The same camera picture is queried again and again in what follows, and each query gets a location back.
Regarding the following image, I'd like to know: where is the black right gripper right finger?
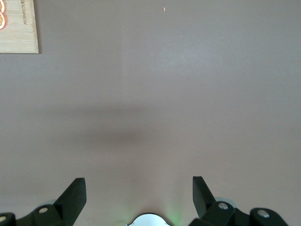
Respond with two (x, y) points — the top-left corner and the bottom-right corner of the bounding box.
(189, 176), (289, 226)

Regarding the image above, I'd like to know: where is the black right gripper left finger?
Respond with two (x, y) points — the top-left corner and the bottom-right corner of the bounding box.
(0, 178), (87, 226)

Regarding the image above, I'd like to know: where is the bamboo cutting board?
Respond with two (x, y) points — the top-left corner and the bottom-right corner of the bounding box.
(0, 0), (40, 55)

